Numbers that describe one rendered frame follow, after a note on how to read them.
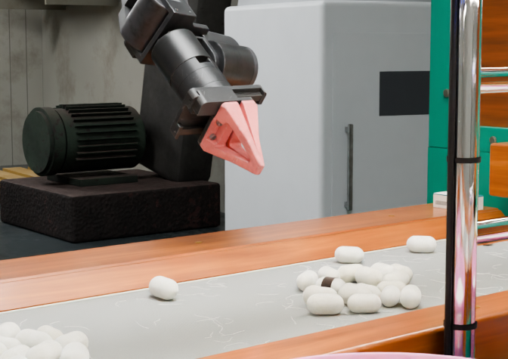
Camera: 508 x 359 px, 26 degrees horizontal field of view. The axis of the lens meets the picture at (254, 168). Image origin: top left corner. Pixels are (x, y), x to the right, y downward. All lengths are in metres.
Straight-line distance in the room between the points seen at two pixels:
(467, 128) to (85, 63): 7.69
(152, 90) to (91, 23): 2.25
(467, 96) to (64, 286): 0.46
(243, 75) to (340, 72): 2.61
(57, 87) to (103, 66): 1.02
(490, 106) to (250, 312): 0.64
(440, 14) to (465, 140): 0.77
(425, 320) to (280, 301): 0.21
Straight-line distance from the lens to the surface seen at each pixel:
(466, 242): 0.86
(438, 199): 1.53
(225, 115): 1.18
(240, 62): 1.30
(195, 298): 1.09
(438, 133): 1.62
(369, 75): 3.98
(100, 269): 1.13
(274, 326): 0.98
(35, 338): 0.89
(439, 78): 1.61
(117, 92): 7.93
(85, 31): 8.48
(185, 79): 1.23
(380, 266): 1.15
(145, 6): 1.29
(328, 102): 3.90
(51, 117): 5.88
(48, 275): 1.10
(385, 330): 0.88
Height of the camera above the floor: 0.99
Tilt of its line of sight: 6 degrees down
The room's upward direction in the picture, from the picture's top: straight up
